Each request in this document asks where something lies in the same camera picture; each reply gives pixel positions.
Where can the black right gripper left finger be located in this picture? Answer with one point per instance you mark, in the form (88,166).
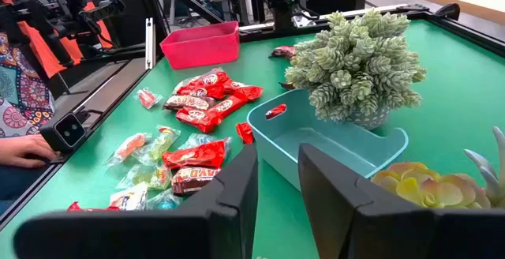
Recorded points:
(197,235)

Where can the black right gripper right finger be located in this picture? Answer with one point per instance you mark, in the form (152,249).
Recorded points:
(375,231)

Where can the white PayDay candy bar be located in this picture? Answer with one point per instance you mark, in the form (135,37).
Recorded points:
(128,199)

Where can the red KitKat bar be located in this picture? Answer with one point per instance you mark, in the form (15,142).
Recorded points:
(84,207)
(244,132)
(242,89)
(197,155)
(205,81)
(211,115)

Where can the mixed succulents in dark pot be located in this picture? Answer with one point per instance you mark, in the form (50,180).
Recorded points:
(430,188)

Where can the teal plastic basket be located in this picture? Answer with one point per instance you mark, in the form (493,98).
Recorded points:
(315,144)

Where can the pale green bushy succulent plant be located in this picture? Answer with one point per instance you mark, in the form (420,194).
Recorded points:
(355,61)

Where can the red plastic basket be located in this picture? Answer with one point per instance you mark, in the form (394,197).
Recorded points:
(201,46)

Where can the person's hand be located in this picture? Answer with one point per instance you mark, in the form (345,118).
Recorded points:
(23,152)

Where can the person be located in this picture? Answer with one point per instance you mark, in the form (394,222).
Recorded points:
(23,93)

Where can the black equipment box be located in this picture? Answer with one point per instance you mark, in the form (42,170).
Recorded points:
(335,0)

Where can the black table-level camera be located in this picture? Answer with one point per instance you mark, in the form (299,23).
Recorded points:
(65,130)

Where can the silver frame bracket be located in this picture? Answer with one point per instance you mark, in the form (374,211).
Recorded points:
(149,42)

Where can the black frame clamp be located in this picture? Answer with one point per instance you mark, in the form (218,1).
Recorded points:
(447,11)

